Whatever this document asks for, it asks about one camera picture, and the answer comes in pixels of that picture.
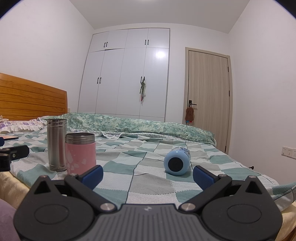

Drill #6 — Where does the pink steel cup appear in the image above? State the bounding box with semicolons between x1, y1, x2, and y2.
65;133;96;175

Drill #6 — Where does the blue cartoon sticker cup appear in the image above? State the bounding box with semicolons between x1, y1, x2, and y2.
164;147;191;176

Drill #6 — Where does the stainless steel tall cup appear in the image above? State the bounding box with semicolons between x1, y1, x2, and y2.
47;118;67;172

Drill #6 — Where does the dark phone on bed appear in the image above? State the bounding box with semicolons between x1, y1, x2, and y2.
1;136;19;141

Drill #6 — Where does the purple floral pillow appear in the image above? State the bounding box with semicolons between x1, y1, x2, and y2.
1;115;47;134

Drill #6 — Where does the green checkered bed sheet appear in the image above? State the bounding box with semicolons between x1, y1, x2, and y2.
1;128;295;210

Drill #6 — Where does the orange wooden headboard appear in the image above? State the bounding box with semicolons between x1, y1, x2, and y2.
0;73;68;121

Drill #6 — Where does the green floral quilt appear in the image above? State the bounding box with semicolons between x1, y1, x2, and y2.
39;113;217;146

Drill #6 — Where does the beige wooden door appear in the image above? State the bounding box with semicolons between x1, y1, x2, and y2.
183;47;233;154

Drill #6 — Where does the white wardrobe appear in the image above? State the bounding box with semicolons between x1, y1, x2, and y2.
78;28;170;121

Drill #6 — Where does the brown plush toy on handle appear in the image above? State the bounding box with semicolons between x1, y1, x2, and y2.
185;106;194;124

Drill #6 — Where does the black door handle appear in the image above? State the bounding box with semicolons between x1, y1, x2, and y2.
188;100;196;107

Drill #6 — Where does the wall power socket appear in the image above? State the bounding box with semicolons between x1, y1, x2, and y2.
281;147;296;159

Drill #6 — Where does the green ornament on wardrobe handle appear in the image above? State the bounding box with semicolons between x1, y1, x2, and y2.
139;77;146;102

